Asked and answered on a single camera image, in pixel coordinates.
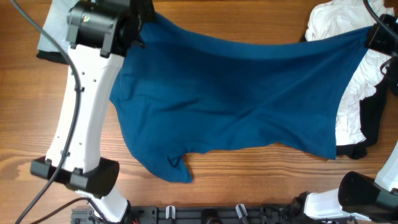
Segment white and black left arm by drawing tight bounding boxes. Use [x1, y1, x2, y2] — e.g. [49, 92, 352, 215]
[30, 0, 155, 223]

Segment folded light blue jeans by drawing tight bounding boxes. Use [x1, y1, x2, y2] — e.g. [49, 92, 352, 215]
[43, 0, 78, 52]

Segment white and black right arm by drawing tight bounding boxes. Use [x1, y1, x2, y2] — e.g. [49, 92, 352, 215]
[282, 14, 397, 223]

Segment folded black garment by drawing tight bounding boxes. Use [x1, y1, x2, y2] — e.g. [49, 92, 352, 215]
[36, 50, 68, 65]

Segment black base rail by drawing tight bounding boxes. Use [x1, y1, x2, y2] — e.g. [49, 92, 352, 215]
[70, 203, 299, 224]

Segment crumpled black garment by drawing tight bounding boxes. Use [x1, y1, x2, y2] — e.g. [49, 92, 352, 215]
[290, 29, 397, 159]

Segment crumpled white shirt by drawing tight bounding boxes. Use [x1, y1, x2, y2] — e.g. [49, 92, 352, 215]
[304, 0, 390, 146]

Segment dark blue t-shirt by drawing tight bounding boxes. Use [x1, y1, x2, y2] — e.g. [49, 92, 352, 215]
[110, 15, 368, 183]

